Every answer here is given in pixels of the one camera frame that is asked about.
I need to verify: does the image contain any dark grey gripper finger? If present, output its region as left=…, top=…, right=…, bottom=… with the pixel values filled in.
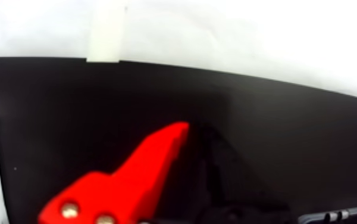
left=153, top=124, right=292, bottom=224

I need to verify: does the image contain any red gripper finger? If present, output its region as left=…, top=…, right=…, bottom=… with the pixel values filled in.
left=37, top=121, right=190, bottom=224

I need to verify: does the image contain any white tape piece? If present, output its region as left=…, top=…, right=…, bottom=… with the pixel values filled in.
left=86, top=0, right=127, bottom=63

